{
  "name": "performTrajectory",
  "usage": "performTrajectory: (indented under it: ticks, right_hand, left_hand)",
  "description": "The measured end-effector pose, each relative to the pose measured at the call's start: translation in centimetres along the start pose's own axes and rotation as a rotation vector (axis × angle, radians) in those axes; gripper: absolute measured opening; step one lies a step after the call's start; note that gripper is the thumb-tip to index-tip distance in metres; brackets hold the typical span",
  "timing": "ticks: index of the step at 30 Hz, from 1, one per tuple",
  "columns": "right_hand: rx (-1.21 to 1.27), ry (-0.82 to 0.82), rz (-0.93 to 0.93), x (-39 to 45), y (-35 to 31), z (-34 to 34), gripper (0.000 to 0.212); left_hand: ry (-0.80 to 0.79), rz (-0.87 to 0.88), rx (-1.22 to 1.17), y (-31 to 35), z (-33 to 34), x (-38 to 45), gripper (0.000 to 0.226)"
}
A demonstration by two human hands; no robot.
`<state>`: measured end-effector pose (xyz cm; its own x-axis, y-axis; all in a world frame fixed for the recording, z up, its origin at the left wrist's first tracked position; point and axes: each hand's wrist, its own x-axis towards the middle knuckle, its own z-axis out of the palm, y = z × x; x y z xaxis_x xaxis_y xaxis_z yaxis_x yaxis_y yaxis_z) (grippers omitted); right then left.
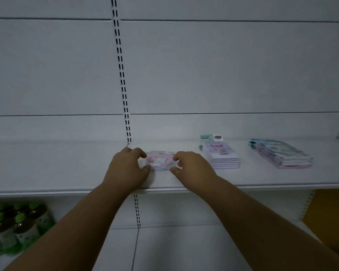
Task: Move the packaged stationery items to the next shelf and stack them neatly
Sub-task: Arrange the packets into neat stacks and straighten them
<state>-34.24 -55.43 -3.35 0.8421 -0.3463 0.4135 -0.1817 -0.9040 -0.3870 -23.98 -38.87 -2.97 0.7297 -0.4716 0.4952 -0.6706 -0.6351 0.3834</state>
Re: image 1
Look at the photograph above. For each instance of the person's left hand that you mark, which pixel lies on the person's left hand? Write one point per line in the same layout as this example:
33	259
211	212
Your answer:
123	170

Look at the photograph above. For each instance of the person's right hand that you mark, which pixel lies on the person's right hand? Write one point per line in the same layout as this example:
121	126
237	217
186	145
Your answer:
196	170

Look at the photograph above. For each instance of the person's left thumb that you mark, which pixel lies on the person's left thumb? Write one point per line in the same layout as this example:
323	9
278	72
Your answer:
145	168

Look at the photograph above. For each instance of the person's right thumb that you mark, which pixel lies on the person's right thumb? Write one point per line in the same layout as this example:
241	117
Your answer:
174	170

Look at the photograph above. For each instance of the pink cartoon bunny packet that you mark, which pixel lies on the pink cartoon bunny packet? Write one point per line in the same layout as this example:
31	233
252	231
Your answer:
159	160

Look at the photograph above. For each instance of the person's left forearm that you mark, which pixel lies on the person's left forearm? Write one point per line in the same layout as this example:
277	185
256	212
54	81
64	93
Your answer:
73	231

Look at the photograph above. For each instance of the person's right forearm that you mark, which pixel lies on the person's right forearm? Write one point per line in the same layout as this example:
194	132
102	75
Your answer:
260	231

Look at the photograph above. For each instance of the stack of pink notebooks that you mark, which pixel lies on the stack of pink notebooks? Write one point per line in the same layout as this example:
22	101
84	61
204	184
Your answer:
221	155

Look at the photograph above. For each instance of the white metal shelf board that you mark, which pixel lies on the white metal shelf board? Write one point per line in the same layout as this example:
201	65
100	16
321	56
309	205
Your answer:
59	166
169	248

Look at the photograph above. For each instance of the stack of teal pink packets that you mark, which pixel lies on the stack of teal pink packets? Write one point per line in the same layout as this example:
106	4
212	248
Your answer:
282	155

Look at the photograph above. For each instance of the group of green-capped bottles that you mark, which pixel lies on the group of green-capped bottles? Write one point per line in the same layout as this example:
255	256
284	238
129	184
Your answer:
15	228

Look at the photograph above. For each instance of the yellow cardboard box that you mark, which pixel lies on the yellow cardboard box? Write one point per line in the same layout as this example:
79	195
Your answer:
332	217

